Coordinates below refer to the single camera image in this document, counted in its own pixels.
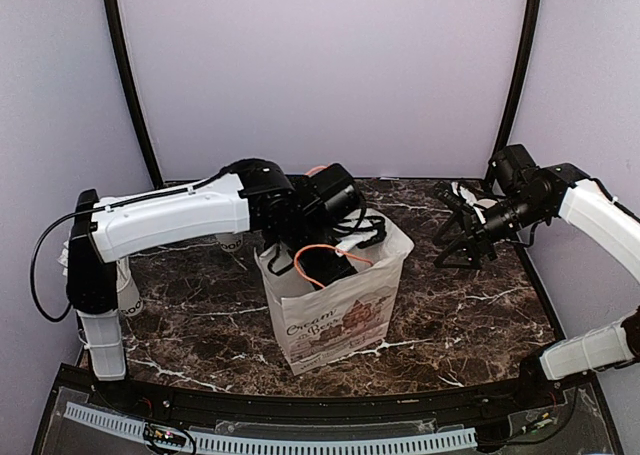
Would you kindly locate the single white paper cup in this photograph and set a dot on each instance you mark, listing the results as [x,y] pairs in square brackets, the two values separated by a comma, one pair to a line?
[230,242]

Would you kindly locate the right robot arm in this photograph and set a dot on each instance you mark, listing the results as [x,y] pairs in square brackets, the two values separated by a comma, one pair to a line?
[592,265]

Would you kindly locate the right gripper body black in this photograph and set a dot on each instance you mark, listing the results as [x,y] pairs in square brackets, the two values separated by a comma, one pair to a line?
[479,236]

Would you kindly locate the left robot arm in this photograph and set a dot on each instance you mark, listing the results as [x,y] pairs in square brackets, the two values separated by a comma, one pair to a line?
[242,197]

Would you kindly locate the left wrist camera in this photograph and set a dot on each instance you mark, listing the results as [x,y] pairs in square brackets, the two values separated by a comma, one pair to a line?
[360,234]

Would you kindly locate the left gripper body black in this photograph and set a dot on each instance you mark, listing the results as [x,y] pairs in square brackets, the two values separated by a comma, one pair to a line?
[319,274]

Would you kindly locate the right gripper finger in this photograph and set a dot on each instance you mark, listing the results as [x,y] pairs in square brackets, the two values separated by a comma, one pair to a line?
[459,254]
[453,226]

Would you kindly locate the white slotted cable duct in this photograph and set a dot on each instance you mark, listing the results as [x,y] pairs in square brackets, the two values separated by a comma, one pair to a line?
[253,438]

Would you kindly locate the white paper takeout bag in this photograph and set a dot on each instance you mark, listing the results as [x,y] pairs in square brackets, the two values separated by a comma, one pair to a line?
[315,327]

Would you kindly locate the cup holding wrapped straws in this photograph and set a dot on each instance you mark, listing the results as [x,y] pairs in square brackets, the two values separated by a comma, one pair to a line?
[130,302]

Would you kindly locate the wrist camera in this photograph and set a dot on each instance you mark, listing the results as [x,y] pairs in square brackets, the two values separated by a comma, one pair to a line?
[458,197]
[360,234]

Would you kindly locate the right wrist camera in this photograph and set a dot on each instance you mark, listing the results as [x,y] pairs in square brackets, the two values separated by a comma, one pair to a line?
[458,197]

